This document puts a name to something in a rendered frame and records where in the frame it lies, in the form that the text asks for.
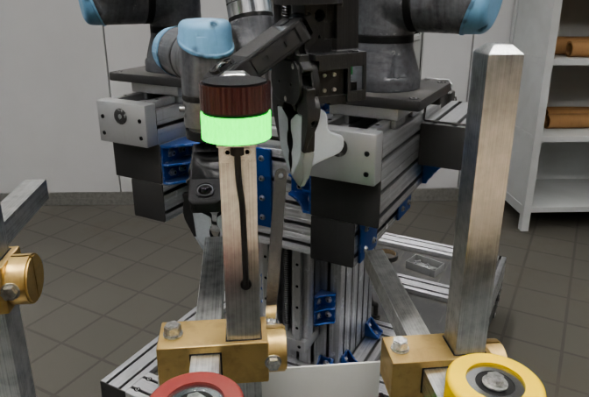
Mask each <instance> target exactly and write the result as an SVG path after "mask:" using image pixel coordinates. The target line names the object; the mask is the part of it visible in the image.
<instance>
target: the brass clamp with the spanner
mask: <svg viewBox="0 0 589 397"><path fill-rule="evenodd" d="M178 323H180V324H181V329H182V330H183V335H182V336H181V337H180V338H178V339H175V340H167V339H165V338H164V337H163V332H164V326H165V325H166V323H162V324H161V328H160V335H159V340H158V343H157V348H156V355H157V364H158V374H159V383H160V385H162V384H163V383H165V382H166V381H168V380H170V379H172V378H174V377H176V376H179V375H182V374H185V373H189V367H190V359H191V356H197V355H210V354H220V359H221V374H222V375H223V376H226V377H228V378H230V379H232V380H233V381H235V382H236V383H237V384H238V383H252V382H264V381H268V380H269V373H270V372H285V371H286V369H287V338H286V330H285V325H283V323H281V324H266V318H265V317H264V316H261V317H260V338H257V339H243V340H229V341H228V340H227V328H226V319H215V320H200V321H184V322H178Z"/></svg>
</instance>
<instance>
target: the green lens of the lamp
mask: <svg viewBox="0 0 589 397"><path fill-rule="evenodd" d="M200 114H201V130H202V140H203V141H205V142H207V143H211V144H214V145H253V144H257V143H261V142H264V141H267V140H268V139H270V138H271V137H272V133H271V110H269V111H268V112H267V113H266V114H265V115H262V116H258V117H248V118H217V117H208V116H205V115H204V114H203V113H202V111H201V112H200Z"/></svg>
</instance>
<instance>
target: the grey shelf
mask: <svg viewBox="0 0 589 397"><path fill-rule="evenodd" d="M557 37H589V0H514V11H513V18H512V25H511V32H510V40H509V44H512V45H514V46H515V47H516V48H518V49H519V50H520V51H521V52H522V53H523V54H524V59H523V66H522V78H521V86H520V92H519V99H518V105H517V112H516V119H515V126H514V138H513V145H512V152H511V159H510V165H509V172H508V178H507V192H506V198H505V200H506V201H507V202H508V203H509V204H510V205H511V206H512V207H513V208H514V209H515V210H516V211H518V212H519V213H520V218H519V224H518V229H519V230H520V231H529V220H530V214H531V213H537V212H589V128H556V129H546V128H544V120H545V115H546V109H547V107H589V57H567V56H566V54H555V50H556V43H557Z"/></svg>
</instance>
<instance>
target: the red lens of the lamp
mask: <svg viewBox="0 0 589 397"><path fill-rule="evenodd" d="M266 80H267V79H266ZM202 81H203V80H202ZM202 81H199V82H198V83H199V98H200V110H201V111H202V112H205V113H208V114H213V115H222V116H243V115H252V114H258V113H262V112H265V111H268V110H270V109H271V82H270V81H269V80H267V81H268V82H267V83H266V84H262V85H258V86H254V87H243V88H242V87H241V88H222V87H221V88H220V87H212V86H207V85H203V84H202Z"/></svg>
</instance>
